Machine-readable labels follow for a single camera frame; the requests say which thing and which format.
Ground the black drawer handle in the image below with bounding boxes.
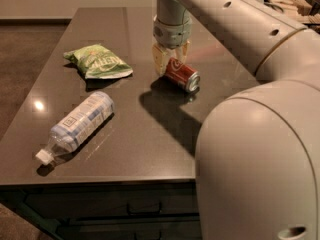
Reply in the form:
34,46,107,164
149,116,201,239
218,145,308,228
126,202,162,216

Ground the green chip bag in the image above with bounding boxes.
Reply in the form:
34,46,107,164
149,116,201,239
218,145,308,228
63,44,133,79

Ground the clear plastic water bottle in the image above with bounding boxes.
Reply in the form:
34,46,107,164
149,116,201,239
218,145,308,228
36,91,114,165

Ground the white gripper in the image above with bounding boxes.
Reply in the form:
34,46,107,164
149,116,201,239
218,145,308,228
152,16,192,76

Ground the red coke can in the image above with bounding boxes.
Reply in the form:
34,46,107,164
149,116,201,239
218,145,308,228
165,57,200,93

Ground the dark left cabinet drawer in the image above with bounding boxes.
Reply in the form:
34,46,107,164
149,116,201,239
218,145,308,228
26,189,198,219

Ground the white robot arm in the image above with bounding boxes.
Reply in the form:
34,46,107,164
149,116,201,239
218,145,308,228
154,0,320,240

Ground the black wire snack rack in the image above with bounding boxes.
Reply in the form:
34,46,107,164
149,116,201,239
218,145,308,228
264,0,320,34

